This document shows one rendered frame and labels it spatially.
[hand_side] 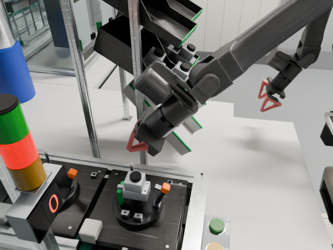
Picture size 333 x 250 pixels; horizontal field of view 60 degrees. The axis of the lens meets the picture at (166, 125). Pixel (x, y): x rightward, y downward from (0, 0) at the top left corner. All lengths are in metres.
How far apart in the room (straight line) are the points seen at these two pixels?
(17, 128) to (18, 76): 1.06
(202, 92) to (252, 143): 0.72
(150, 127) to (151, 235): 0.30
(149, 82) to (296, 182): 0.74
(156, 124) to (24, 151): 0.25
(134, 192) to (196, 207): 0.20
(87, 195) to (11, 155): 0.43
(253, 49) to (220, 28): 3.19
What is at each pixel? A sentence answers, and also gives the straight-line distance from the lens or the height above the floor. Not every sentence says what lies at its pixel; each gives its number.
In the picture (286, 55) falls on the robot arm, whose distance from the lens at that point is 1.12.
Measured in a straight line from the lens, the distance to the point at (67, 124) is 1.34.
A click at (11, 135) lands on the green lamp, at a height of 1.38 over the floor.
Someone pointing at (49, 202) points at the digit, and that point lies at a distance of 0.56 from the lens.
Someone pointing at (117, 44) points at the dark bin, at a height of 1.33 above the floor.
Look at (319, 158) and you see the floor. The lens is 2.64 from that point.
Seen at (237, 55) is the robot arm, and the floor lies 1.41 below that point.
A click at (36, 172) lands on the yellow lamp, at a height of 1.29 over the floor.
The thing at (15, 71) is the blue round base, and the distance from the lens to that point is 1.50.
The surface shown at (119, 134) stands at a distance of 1.23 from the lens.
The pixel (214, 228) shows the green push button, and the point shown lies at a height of 0.97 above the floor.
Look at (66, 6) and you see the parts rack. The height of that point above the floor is 1.43.
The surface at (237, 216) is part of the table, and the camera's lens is 0.97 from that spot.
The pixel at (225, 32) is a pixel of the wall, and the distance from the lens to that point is 3.77.
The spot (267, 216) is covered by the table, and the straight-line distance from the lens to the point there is 0.99.
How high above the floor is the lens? 1.63
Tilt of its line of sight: 38 degrees down
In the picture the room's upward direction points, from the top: straight up
